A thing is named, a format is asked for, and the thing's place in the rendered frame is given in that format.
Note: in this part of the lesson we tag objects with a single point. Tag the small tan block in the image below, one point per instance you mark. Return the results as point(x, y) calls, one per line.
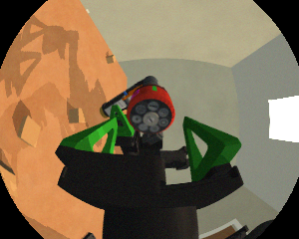
point(77, 115)
point(29, 131)
point(111, 59)
point(9, 178)

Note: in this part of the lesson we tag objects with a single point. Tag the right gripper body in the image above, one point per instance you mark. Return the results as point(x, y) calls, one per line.
point(123, 141)

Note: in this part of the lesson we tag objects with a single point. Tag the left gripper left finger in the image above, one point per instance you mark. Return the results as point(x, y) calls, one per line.
point(85, 139)

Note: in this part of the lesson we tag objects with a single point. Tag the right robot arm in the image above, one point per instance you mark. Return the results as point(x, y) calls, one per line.
point(151, 144)

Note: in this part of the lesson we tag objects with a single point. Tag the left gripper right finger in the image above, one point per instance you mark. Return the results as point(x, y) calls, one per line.
point(221, 147)

